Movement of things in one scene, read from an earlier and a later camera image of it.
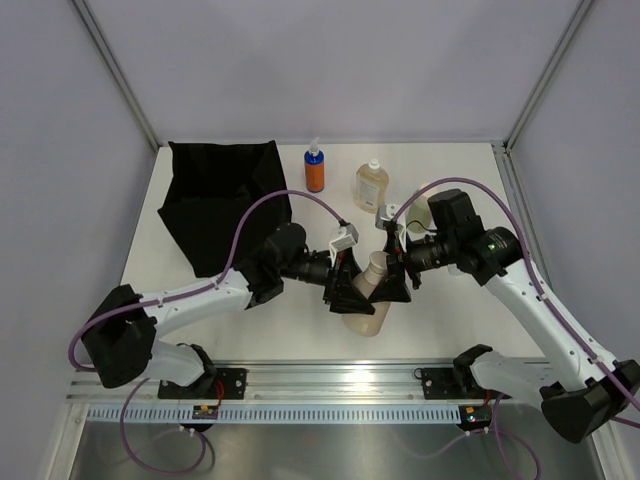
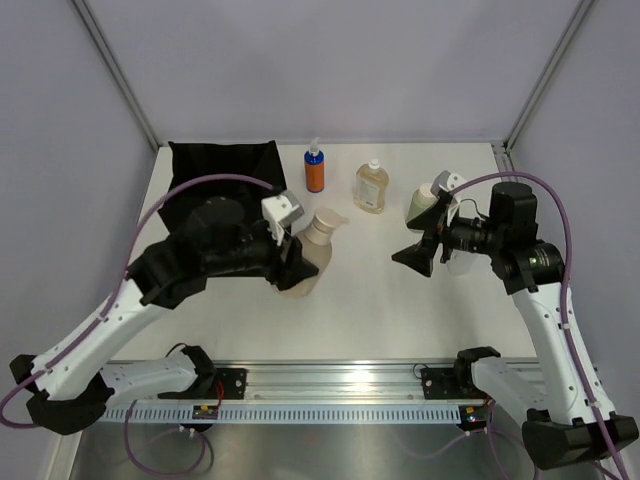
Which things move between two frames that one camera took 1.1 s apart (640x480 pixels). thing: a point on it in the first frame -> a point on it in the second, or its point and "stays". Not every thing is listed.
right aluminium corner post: (568, 36) stays
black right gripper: (395, 287) -> (420, 256)
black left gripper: (346, 297) -> (296, 266)
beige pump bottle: (369, 324) -> (316, 243)
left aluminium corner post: (107, 53) stays
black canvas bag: (212, 188) stays
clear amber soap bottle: (370, 186) stays
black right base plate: (439, 383) stays
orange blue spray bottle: (314, 167) stays
